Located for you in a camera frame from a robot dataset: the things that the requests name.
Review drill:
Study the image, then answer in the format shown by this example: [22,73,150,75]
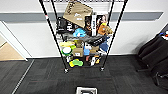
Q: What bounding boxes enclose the black wire shelf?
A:
[37,0,130,74]

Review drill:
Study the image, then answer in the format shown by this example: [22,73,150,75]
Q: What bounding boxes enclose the black bag white print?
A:
[55,16,76,35]

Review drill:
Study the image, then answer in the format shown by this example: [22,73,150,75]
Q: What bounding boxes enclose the yellow green toy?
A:
[68,58,85,69]

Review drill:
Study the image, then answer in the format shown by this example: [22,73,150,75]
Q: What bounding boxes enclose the white door frame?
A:
[0,20,31,62]

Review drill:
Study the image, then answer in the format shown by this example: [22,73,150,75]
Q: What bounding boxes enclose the long black box white print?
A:
[85,34,108,47]

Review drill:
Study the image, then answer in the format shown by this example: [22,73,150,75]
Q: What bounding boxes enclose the blue plush toy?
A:
[72,27,87,39]

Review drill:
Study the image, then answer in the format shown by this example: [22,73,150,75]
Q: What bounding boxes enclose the brown cardboard box white label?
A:
[71,39,85,59]

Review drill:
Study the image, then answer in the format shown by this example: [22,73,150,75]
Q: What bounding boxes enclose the orange brown plush toy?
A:
[97,22,115,37]

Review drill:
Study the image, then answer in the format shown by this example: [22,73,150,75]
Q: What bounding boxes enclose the orange white toy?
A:
[87,55,101,66]

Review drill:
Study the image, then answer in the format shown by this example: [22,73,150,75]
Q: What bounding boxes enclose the blue cup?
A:
[83,44,92,57]

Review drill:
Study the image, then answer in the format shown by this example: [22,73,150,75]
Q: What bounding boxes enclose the yellow plush toy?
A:
[59,41,76,50]

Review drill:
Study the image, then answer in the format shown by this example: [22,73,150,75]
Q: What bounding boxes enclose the green white toy bowl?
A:
[60,46,74,57]

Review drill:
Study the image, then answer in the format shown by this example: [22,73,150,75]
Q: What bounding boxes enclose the small brown box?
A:
[90,44,101,53]

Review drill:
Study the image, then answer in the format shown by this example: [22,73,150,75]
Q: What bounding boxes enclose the large tan cardboard box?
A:
[62,0,95,30]

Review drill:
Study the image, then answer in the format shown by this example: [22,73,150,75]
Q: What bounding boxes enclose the tall black white printed boxes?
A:
[83,12,110,37]

